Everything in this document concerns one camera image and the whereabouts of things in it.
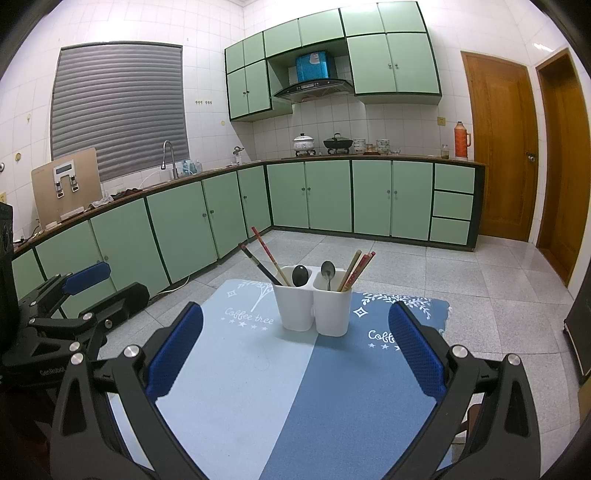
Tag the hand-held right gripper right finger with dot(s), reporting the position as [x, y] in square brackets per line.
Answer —
[415, 355]

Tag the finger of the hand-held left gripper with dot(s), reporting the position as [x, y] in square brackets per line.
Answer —
[120, 302]
[87, 277]

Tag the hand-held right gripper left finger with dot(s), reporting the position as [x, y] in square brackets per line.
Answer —
[178, 355]

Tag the white two-compartment utensil holder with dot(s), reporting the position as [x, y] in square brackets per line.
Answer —
[332, 314]

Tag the red patterned chopstick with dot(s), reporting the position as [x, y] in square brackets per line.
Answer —
[361, 266]
[268, 254]
[367, 263]

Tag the plain wooden chopstick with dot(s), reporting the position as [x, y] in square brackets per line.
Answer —
[350, 271]
[354, 271]

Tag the black chopstick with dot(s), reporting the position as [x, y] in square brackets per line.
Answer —
[256, 261]
[258, 267]

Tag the crumpled cloth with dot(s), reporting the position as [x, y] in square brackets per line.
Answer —
[101, 202]

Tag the beige water purifier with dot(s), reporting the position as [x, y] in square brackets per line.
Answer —
[46, 198]

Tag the dark panel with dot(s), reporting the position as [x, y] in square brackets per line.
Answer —
[5, 230]

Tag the two-tone blue table mat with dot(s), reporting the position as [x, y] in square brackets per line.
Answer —
[277, 392]

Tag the metal spoon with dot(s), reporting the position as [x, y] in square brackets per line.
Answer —
[328, 270]

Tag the black spoon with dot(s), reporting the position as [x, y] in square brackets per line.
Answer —
[299, 274]

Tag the metal kitchen faucet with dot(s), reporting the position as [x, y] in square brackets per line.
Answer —
[168, 157]

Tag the bottles beside sink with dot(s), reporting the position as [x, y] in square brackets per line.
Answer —
[191, 167]

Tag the grey window blind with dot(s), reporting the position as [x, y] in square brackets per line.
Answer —
[120, 106]

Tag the green base cabinets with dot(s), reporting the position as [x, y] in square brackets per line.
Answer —
[323, 194]

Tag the glass jar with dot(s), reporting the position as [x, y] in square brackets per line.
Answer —
[444, 152]

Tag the stacked bowls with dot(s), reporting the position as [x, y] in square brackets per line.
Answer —
[360, 146]
[383, 146]

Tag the orange thermos flask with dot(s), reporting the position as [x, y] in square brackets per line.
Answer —
[461, 143]

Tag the closed wooden door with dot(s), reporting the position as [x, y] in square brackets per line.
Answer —
[498, 147]

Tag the black wok with lid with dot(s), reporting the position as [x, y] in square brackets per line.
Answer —
[338, 144]

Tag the white cooking pot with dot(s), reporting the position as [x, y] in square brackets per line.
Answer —
[304, 144]

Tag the black range hood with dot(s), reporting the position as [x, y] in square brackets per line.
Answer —
[314, 90]

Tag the blue box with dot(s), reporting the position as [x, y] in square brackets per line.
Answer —
[314, 67]

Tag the wooden door in frame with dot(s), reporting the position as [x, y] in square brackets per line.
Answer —
[568, 175]

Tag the green wall cabinets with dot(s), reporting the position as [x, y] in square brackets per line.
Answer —
[392, 64]

